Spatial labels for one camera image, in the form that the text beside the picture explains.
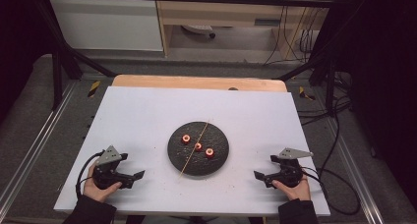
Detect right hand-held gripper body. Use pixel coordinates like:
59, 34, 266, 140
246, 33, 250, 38
278, 147, 314, 188

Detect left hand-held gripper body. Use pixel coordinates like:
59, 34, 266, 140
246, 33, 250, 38
92, 144, 126, 190

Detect wooden skewer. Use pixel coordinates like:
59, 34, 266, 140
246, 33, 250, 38
178, 119, 210, 180

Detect black round plate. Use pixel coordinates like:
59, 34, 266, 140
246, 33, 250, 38
167, 121, 230, 177

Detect person's left hand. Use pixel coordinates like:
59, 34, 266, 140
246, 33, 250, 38
83, 163, 123, 203

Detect person's right hand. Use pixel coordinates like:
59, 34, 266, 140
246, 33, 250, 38
271, 175, 312, 202

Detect white board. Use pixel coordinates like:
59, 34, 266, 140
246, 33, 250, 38
53, 85, 331, 217

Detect yellow black tape strip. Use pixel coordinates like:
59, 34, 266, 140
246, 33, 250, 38
87, 80, 101, 98
298, 85, 317, 101

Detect wooden table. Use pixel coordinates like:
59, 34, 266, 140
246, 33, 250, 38
111, 74, 289, 93

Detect white cabinet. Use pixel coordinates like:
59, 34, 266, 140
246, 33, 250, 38
48, 0, 164, 52

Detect black curtain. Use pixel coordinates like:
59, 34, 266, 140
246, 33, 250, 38
0, 0, 53, 120
323, 0, 417, 202

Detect grey chair base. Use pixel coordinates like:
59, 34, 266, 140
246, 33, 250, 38
181, 25, 216, 40

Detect light wooden desk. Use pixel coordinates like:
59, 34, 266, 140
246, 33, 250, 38
153, 0, 335, 60

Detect left hand-held gripper cable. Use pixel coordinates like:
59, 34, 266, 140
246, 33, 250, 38
75, 150, 105, 198

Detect hand-held gripper cable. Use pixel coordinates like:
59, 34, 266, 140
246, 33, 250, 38
75, 150, 105, 198
299, 166, 362, 216

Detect right hand-held gripper cable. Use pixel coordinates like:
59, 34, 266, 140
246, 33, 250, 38
299, 166, 362, 216

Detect aluminium rail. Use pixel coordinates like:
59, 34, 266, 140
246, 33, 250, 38
0, 81, 78, 215
328, 119, 387, 224

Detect bundle of black floor cables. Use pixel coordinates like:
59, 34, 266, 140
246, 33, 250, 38
296, 71, 353, 127

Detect hanging black cables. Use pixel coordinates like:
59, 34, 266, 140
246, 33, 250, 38
264, 4, 324, 66

